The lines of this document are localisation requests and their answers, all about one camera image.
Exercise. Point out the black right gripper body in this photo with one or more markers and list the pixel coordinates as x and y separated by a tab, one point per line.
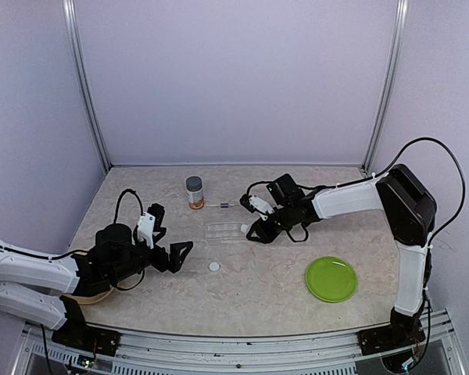
271	233

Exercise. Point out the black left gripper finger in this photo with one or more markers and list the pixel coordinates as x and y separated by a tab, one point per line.
158	234
178	254

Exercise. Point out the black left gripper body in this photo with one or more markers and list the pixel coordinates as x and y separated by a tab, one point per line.
160	262

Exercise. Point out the small white pill bottle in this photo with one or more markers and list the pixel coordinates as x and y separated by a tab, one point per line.
244	228

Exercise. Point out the clear plastic pill organizer box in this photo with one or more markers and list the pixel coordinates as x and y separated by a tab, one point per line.
224	230

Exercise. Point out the white pill bottle cap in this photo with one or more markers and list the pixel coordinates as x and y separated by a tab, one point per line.
214	266

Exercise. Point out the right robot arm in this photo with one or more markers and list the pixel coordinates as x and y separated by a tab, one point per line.
275	300

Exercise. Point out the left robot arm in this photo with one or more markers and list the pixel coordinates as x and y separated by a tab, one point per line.
44	288

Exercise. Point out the green plate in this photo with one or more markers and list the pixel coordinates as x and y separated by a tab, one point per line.
331	279

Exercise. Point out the beige plate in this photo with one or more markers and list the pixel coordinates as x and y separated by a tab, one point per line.
82	300

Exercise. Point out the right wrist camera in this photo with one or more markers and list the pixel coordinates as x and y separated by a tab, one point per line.
255	204

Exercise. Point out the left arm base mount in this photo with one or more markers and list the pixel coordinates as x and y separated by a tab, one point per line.
76	333

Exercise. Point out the front aluminium rail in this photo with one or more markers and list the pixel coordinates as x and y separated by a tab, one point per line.
437	350

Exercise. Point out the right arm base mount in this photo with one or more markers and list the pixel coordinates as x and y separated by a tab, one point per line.
402	330

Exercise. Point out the right aluminium frame post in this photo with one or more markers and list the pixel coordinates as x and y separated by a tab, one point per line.
388	84

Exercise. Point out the aluminium frame post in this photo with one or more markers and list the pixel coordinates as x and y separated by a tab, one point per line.
388	84
70	15

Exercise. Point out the left aluminium frame post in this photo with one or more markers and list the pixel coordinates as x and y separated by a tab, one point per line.
70	15

